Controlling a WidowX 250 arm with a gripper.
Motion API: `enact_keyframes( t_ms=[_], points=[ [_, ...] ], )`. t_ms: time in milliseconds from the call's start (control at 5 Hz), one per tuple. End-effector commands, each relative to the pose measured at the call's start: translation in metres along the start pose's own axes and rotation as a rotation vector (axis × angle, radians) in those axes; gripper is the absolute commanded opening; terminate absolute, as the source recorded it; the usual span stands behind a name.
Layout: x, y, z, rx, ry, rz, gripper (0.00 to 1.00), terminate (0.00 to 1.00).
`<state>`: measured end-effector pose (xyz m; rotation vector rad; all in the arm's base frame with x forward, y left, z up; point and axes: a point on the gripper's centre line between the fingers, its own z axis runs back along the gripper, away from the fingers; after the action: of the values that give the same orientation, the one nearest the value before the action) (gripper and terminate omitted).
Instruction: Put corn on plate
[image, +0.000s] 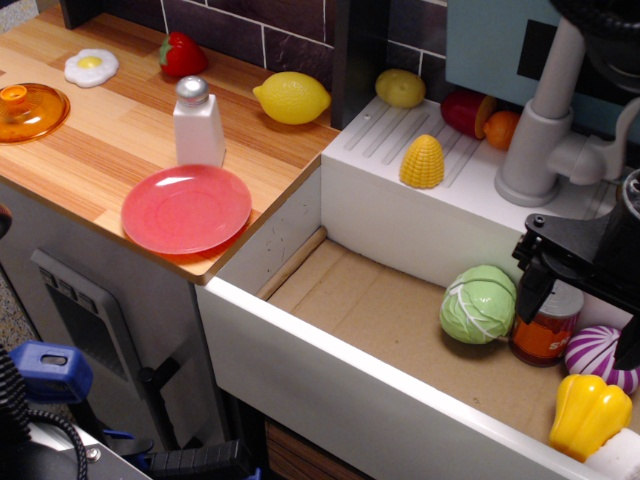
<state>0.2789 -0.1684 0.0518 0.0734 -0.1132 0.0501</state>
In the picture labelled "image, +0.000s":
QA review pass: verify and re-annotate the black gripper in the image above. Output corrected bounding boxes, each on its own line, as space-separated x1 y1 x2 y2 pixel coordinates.
513 170 640 370

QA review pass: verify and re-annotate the yellow toy corn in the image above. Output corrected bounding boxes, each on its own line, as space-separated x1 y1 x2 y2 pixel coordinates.
399 135 445 189

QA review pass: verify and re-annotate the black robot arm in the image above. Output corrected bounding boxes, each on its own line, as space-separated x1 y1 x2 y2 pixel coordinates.
495 1 639 371

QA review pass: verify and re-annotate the pink plastic plate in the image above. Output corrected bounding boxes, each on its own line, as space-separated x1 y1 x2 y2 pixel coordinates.
121 165 252 255

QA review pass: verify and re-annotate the purple striped toy onion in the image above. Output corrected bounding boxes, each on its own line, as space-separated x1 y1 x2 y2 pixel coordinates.
564 326 639 395

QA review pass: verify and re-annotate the orange soup can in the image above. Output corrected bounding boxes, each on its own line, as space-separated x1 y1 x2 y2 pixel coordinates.
509 280 584 367

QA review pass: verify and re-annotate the yellow toy bell pepper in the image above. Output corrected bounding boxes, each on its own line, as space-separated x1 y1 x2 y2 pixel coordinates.
549 374 633 463

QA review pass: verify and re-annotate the green toy cabbage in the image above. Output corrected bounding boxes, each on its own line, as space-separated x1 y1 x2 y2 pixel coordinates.
439 265 517 345

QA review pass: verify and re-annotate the grey toy faucet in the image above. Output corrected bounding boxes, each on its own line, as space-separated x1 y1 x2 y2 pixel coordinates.
495 18 639 207

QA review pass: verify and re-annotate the orange toy fruit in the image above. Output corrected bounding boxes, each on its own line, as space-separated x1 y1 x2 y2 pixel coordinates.
482 111 520 151

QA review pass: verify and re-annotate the red toy apple half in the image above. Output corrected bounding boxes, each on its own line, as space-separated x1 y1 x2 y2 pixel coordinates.
440 90 497 140

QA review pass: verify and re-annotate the white toy sink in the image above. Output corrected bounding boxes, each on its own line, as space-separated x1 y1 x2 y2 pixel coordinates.
197 99 639 479

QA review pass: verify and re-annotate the yellow toy potato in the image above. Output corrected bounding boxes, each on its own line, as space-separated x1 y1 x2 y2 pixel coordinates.
375 69 426 108

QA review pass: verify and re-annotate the yellow toy lemon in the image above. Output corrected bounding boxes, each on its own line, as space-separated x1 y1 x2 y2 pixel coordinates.
253 72 331 125

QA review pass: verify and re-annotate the black clamp base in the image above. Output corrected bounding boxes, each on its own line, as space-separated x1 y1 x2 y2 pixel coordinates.
145 440 262 480

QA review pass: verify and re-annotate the white salt shaker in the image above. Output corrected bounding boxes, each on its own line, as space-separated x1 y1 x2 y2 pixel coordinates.
173 75 226 167

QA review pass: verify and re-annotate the red toy strawberry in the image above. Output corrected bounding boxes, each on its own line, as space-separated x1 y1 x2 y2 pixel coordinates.
159 32 209 77

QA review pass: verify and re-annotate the grey oven door panel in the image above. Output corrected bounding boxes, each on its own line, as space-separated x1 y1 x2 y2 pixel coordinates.
31 249 143 399

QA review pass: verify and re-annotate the blue clamp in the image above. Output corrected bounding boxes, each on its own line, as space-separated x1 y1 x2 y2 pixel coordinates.
9 341 94 404

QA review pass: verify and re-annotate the toy fried egg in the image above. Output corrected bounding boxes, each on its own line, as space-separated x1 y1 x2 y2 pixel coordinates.
64 49 119 88

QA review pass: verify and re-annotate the orange transparent pot lid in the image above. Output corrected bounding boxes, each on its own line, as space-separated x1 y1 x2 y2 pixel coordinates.
1 83 71 145

